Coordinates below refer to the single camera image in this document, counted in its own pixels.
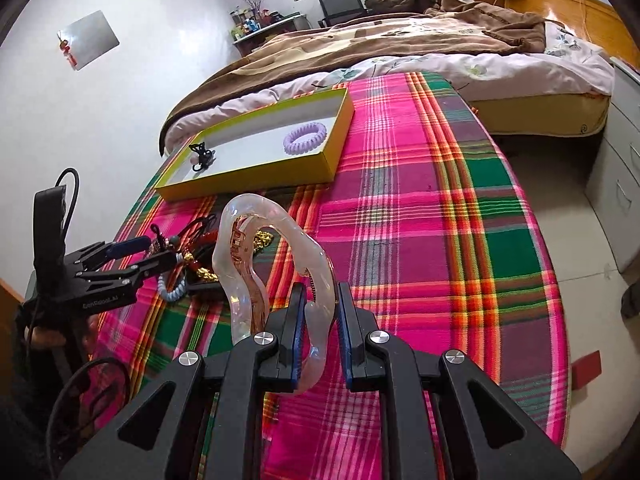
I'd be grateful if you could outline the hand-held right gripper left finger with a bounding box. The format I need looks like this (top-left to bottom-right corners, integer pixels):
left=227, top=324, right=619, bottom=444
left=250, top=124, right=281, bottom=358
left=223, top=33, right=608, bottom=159
left=60, top=282, right=308, bottom=480

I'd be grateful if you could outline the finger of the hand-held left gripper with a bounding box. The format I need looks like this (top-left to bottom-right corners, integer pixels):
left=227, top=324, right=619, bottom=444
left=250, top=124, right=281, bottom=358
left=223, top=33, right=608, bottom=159
left=75, top=251, right=185, bottom=291
left=65, top=236, right=152, bottom=270

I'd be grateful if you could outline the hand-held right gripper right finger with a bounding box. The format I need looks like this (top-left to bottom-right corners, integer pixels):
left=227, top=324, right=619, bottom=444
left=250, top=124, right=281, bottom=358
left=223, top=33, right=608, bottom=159
left=337, top=281, right=583, bottom=480

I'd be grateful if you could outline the black cord necklace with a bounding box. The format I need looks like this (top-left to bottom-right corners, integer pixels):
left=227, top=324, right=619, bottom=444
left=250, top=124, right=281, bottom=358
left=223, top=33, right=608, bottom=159
left=150, top=216, right=221, bottom=257

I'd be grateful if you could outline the light blue spiral hair tie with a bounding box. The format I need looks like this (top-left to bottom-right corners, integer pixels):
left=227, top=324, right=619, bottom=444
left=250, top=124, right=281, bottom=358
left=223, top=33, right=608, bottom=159
left=157, top=272, right=188, bottom=303

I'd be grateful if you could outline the black wrist band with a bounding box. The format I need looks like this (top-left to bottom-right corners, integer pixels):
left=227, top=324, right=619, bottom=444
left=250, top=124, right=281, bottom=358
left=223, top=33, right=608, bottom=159
left=185, top=242, right=223, bottom=301

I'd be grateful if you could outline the clear hair claw clip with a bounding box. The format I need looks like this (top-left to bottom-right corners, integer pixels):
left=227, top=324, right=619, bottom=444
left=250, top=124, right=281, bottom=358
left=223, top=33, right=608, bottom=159
left=212, top=192, right=333, bottom=393

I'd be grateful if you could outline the gold chain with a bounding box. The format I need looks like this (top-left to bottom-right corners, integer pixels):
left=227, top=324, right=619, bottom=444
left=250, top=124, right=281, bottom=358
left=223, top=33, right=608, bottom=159
left=182, top=229, right=277, bottom=286

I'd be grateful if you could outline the yellow cardboard box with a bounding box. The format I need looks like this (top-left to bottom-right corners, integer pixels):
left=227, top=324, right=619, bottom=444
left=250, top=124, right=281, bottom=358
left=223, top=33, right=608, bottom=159
left=154, top=87, right=356, bottom=203

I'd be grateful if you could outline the red tassel ornament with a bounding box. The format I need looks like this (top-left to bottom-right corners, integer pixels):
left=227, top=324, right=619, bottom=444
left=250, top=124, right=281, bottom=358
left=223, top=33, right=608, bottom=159
left=56, top=31, right=81, bottom=72

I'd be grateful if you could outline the red floor item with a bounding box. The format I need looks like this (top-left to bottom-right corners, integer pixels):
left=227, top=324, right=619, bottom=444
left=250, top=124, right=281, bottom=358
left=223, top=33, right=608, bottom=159
left=570, top=351, right=603, bottom=388

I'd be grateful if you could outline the group of bottles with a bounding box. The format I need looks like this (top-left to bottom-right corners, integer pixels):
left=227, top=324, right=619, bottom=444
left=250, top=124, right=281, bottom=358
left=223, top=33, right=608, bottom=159
left=230, top=5, right=281, bottom=39

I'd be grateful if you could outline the dark wooden desk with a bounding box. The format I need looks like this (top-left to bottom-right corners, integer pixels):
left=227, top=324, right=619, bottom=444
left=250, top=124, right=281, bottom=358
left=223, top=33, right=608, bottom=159
left=232, top=12, right=311, bottom=57

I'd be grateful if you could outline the yellow mattress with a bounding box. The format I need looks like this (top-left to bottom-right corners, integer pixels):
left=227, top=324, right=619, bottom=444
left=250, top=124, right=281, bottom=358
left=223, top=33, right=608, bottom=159
left=470, top=91, right=612, bottom=137

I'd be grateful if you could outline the grey drawer cabinet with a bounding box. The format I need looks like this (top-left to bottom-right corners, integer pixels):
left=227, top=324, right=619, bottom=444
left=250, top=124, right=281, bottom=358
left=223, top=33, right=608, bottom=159
left=585, top=55, right=640, bottom=273

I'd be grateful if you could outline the black office chair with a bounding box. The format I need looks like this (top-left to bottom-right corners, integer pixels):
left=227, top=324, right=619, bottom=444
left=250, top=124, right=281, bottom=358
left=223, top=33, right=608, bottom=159
left=317, top=0, right=368, bottom=28

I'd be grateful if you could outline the dark brown blanket heap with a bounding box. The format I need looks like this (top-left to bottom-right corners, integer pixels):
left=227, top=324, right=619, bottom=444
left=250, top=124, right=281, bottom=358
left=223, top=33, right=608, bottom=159
left=365, top=0, right=438, bottom=13

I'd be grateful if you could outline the wooden headboard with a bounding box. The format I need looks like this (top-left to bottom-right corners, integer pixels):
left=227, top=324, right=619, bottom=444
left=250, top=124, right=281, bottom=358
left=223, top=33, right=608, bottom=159
left=505, top=0, right=633, bottom=68

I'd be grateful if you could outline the black cable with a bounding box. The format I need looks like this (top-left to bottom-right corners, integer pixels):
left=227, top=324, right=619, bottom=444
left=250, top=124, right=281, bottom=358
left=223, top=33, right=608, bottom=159
left=62, top=357, right=132, bottom=443

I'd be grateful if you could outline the purple spiral hair tie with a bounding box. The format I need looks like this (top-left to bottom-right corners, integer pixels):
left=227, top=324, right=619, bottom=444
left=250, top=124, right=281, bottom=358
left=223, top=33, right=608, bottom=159
left=283, top=121, right=328, bottom=155

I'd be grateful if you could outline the silver wall sheet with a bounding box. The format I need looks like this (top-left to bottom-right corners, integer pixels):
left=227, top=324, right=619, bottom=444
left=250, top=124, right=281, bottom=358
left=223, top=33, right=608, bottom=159
left=57, top=10, right=121, bottom=72

